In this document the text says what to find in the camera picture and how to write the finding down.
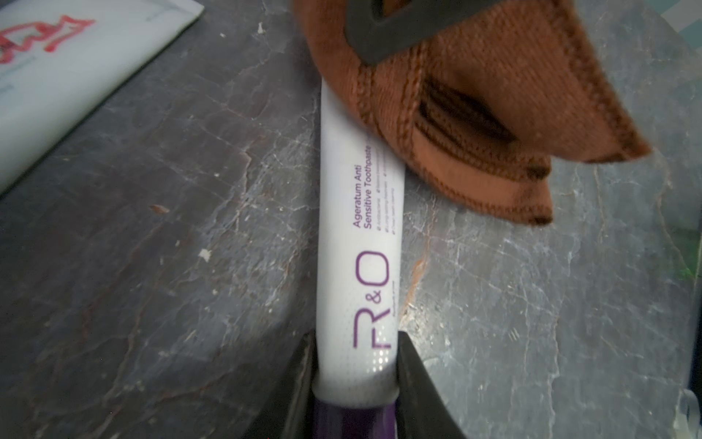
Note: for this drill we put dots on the brown cloth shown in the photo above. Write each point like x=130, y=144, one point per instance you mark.
x=479, y=110

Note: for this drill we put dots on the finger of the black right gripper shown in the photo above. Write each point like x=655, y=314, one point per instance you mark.
x=376, y=36

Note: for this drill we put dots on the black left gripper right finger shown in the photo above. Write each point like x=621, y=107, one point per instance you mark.
x=420, y=412

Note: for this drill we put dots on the white R&O purple cap tube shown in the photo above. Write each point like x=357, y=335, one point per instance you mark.
x=358, y=279

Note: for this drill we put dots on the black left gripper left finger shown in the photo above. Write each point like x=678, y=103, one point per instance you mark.
x=289, y=410

